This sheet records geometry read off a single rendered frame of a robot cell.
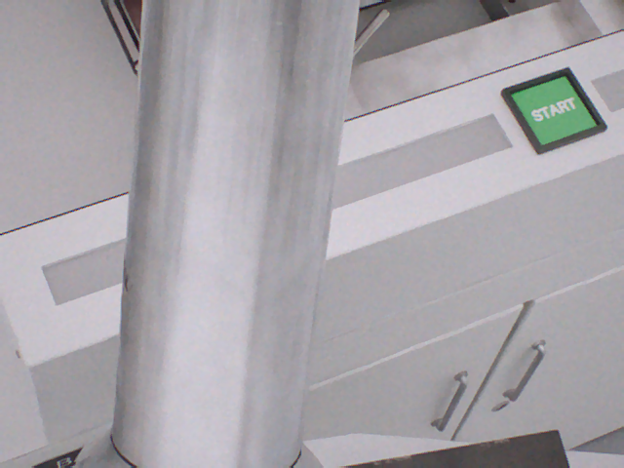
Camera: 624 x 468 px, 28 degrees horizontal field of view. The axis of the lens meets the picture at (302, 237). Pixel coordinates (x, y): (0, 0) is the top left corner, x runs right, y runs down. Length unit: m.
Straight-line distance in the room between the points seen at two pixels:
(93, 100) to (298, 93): 0.58
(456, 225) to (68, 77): 0.37
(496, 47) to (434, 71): 0.06
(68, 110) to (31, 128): 0.03
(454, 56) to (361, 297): 0.23
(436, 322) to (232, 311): 0.54
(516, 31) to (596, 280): 0.23
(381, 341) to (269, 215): 0.53
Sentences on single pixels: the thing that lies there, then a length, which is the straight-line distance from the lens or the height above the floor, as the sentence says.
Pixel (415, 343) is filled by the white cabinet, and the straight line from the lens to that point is 1.06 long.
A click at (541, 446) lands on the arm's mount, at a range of 0.85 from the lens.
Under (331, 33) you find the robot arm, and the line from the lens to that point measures 0.49.
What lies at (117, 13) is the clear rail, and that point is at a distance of 1.00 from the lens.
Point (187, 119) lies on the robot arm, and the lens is 0.49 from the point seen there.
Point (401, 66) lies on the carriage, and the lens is 1.02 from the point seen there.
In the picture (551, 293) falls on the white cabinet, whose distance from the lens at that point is 1.12.
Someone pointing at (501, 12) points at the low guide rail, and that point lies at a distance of 1.12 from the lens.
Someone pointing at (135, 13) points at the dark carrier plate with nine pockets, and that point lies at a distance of 1.01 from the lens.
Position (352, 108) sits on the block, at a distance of 0.95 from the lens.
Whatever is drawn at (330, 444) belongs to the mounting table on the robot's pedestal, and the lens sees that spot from 0.92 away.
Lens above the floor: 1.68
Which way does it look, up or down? 61 degrees down
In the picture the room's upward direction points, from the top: 10 degrees clockwise
